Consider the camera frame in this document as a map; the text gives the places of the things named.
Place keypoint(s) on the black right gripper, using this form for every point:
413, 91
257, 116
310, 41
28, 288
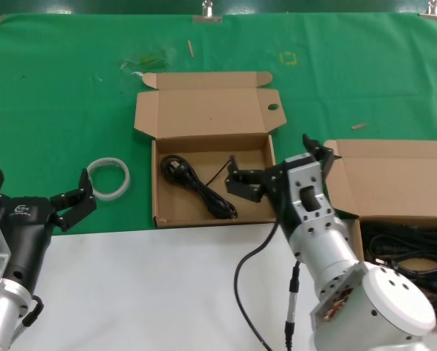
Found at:
280, 194

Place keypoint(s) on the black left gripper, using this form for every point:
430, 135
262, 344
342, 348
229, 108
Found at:
28, 234

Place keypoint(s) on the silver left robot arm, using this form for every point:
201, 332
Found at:
2, 314

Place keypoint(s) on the open cardboard box round hole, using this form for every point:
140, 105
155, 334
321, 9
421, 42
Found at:
203, 109

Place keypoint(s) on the clear tape roll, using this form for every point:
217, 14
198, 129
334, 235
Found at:
108, 161

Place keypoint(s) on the small wood chip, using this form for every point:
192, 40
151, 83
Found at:
359, 126

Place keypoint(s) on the green table cloth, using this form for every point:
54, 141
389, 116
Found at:
57, 91

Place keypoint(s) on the thin wooden stick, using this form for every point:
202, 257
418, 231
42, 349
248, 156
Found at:
191, 48

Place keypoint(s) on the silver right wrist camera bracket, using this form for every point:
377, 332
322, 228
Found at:
309, 175

